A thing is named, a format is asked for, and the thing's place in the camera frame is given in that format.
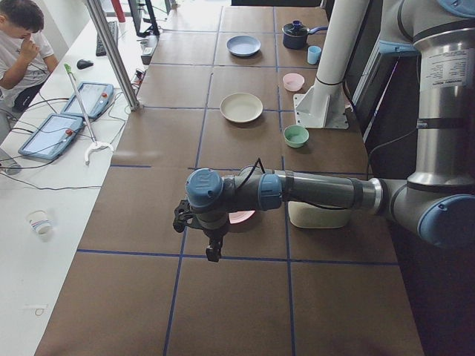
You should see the cream plate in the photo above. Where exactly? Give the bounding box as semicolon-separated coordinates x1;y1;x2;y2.
220;93;263;123

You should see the black computer mouse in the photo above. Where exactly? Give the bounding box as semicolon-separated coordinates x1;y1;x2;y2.
76;59;94;70

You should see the cream toaster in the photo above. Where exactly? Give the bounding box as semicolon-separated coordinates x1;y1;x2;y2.
288;202;352;228

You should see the paper cup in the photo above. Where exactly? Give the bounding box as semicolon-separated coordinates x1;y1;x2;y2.
26;210;53;242

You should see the pink bowl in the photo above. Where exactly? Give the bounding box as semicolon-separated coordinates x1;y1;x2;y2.
282;73;305;92

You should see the green bowl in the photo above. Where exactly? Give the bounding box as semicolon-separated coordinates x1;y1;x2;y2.
283;125;309;148

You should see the dark blue saucepan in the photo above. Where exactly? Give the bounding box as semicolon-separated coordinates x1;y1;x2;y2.
282;20;328;50

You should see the reacher grabber tool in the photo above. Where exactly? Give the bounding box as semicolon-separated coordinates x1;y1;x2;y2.
64;64;114;165

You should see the seated person white shirt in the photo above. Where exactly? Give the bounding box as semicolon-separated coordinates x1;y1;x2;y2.
1;0;59;111

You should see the light blue cup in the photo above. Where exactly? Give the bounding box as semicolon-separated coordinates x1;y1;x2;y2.
307;45;322;65

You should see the teach pendant near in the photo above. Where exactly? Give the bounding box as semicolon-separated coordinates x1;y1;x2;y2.
18;113;83;161

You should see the black monitor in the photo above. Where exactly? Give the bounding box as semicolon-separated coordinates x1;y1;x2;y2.
128;0;160;38

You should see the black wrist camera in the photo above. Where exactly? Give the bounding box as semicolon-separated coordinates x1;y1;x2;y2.
173;200;200;233

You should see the teach pendant far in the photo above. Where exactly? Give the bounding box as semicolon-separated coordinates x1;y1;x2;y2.
61;82;114;121

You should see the blue plate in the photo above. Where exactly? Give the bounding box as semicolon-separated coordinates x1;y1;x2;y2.
226;35;261;58

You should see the black keyboard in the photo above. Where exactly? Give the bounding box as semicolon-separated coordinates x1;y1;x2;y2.
95;20;119;57

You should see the pink plate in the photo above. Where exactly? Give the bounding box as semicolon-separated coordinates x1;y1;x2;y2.
229;210;255;225

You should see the aluminium frame post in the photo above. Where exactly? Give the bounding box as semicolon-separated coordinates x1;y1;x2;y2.
85;0;140;111

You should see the white mounting pole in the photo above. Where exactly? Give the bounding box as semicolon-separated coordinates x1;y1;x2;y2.
294;0;370;130

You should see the teach pendant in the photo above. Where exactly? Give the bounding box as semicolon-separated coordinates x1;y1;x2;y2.
18;113;83;161
61;82;114;121

